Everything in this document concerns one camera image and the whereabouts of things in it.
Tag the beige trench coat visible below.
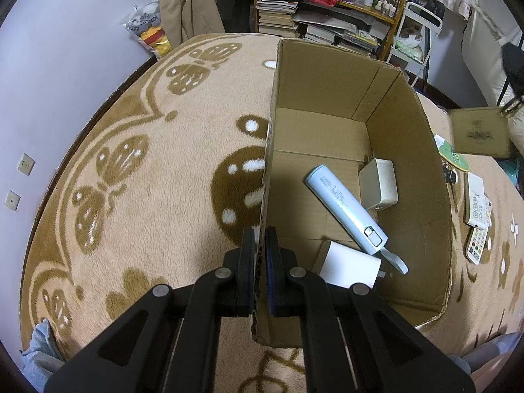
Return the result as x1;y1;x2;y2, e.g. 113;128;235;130
157;0;227;48

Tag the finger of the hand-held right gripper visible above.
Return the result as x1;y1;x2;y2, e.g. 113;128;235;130
500;42;524;91

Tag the white trolley cart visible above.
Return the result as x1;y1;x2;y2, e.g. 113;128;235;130
387;0;445;86

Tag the wooden shelf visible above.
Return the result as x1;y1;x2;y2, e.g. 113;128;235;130
251;0;415;60

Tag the white charger block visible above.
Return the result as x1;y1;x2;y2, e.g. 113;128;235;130
359;158;399;213

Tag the white air conditioner remote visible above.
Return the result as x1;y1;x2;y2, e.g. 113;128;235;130
464;172;492;227

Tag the white remote with coloured buttons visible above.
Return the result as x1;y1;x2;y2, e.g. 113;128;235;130
467;200;493;265

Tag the person's leg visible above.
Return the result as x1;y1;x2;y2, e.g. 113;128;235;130
20;318;66;393
448;331;524;377

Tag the person's left leg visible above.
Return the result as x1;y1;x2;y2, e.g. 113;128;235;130
20;318;66;393

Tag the white square adapter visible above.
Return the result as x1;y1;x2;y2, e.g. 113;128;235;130
313;241;382;290

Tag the green oval board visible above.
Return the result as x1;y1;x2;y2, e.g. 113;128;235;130
433;134;471;172

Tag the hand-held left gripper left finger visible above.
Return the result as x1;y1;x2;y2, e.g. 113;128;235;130
44;226;257;393

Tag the stack of books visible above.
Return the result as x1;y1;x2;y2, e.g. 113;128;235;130
256;0;381;58

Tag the bag of plush toys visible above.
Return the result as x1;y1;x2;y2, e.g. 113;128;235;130
121;0;173;59

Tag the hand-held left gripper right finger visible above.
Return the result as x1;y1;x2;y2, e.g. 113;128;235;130
264;226;476;393

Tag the person's right leg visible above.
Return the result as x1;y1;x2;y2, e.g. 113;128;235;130
448;331;524;377

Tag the pale green packet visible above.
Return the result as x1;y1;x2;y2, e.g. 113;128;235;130
395;35;426;62

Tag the cardboard box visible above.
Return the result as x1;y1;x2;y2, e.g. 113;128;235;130
251;38;455;350

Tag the light blue power bank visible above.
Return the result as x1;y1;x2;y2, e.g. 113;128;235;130
303;164;409;275

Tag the teal plastic container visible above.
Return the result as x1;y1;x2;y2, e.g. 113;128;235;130
501;159;524;191

